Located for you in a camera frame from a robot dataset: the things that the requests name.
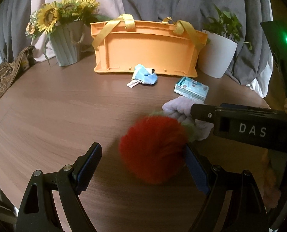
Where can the lavender fluffy cloth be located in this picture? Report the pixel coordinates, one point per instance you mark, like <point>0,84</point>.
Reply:
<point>180,109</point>

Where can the patterned brown cushion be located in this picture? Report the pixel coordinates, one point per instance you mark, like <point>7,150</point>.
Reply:
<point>11,71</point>

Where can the green potted plant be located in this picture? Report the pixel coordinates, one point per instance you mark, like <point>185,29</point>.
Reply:
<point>226,25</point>

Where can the blue white sock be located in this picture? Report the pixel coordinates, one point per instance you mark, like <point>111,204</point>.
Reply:
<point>143,75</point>

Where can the white plant pot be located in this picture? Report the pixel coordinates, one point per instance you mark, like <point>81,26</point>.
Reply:
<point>215,58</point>

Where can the red fluffy plush ball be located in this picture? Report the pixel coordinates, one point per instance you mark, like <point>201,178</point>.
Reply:
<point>152,148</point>

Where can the blue tissue pack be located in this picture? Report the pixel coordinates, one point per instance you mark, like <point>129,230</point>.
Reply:
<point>191,89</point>

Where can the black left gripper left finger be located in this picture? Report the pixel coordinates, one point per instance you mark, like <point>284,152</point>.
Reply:
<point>37,210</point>

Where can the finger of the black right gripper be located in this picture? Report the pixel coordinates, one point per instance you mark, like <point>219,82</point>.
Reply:
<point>205,113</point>

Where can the grey curtain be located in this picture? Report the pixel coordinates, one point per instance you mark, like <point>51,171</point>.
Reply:
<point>252,64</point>

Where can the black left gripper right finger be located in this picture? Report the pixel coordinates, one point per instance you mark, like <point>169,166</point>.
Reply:
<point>246,210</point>

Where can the sunflower bouquet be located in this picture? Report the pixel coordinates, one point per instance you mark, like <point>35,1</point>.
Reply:
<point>49,16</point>

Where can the grey-green ribbed vase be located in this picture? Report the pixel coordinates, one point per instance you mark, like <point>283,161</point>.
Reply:
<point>66,42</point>

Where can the orange plastic crate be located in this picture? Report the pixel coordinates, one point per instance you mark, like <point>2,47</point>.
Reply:
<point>167,47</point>

